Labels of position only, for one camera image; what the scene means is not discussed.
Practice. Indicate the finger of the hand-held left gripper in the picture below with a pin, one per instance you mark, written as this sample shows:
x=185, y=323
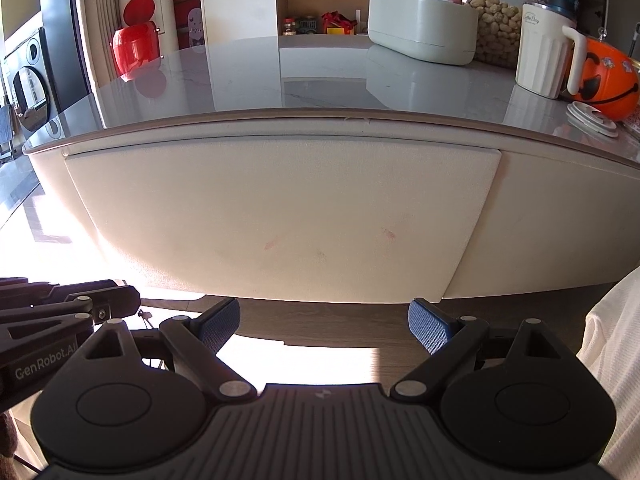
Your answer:
x=115, y=302
x=50, y=290

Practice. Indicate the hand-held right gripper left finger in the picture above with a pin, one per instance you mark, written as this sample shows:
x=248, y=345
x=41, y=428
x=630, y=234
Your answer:
x=220, y=325

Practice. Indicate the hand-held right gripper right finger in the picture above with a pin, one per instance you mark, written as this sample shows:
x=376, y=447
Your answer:
x=425, y=325

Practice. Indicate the wide cream drawer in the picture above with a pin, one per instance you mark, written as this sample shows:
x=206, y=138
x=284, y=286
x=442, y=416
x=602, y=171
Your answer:
x=280, y=210

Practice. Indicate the brown fuzzy cloth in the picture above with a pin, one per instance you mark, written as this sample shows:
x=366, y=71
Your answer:
x=6, y=435

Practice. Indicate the cream island table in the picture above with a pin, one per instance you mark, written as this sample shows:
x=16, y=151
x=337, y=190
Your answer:
x=50, y=175

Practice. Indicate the narrow cream drawer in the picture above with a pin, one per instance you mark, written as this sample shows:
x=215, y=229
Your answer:
x=550, y=220

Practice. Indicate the blue hanging towel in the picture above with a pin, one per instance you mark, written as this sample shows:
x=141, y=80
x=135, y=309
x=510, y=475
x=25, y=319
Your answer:
x=5, y=125

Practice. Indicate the person's white garment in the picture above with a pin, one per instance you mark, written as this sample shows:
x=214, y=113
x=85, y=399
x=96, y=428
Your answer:
x=617, y=370

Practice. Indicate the grey washing machine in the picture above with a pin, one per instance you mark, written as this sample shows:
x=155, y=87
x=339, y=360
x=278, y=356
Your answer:
x=32, y=90

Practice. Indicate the red lidded trash bin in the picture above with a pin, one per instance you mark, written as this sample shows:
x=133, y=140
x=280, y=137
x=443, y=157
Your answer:
x=132, y=42

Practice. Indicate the white round lid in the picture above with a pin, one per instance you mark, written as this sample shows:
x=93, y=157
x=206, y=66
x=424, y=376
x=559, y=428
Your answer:
x=592, y=119

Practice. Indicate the printed snack packet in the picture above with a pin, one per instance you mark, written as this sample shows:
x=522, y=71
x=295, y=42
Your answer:
x=632, y=127

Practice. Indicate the cartoon printed board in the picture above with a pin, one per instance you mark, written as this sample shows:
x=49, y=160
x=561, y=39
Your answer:
x=196, y=27

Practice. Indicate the white ribbed pitcher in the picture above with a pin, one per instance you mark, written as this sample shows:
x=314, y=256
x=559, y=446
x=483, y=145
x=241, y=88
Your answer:
x=540, y=55

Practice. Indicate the white oval storage box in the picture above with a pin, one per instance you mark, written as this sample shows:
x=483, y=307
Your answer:
x=422, y=27

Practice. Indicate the small brown jar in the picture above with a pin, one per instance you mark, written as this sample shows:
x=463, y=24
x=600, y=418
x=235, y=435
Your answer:
x=288, y=26

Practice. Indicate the glass peanut jar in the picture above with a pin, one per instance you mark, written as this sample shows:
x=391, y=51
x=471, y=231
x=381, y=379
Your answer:
x=495, y=25

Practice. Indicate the orange pumpkin bucket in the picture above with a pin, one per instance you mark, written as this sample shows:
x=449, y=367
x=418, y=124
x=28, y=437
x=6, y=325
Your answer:
x=610, y=75

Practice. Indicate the green toy truck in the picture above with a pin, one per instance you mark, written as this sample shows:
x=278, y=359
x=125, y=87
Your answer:
x=306, y=25

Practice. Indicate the red yellow toy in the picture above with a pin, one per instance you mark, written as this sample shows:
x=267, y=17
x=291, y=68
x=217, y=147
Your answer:
x=337, y=22

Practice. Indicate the blue lidded cup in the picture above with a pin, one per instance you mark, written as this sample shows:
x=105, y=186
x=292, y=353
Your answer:
x=562, y=2

